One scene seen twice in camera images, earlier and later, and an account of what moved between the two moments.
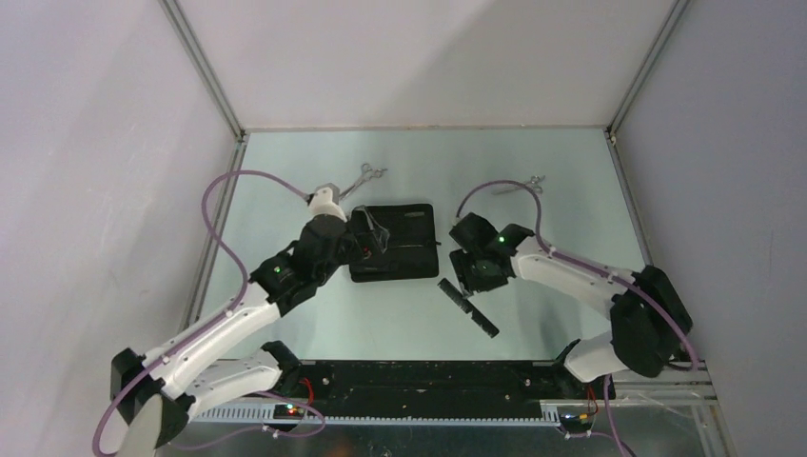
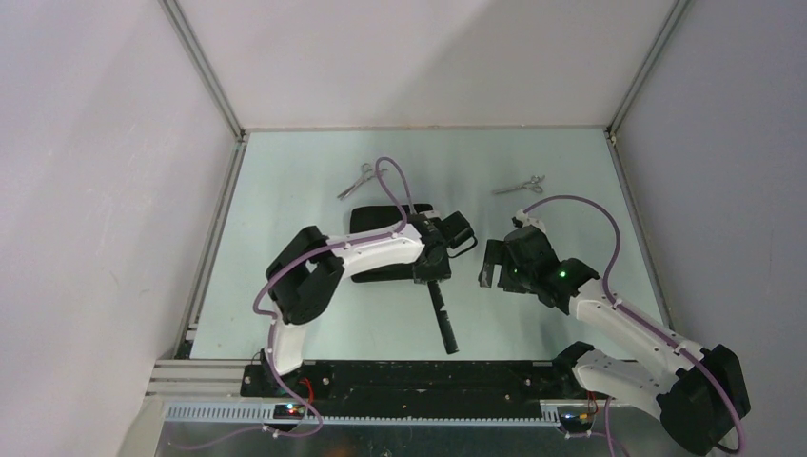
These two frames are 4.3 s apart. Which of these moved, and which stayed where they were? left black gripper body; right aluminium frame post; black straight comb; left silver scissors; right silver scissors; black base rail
Moved: black straight comb; left black gripper body
Stayed: right aluminium frame post; right silver scissors; left silver scissors; black base rail
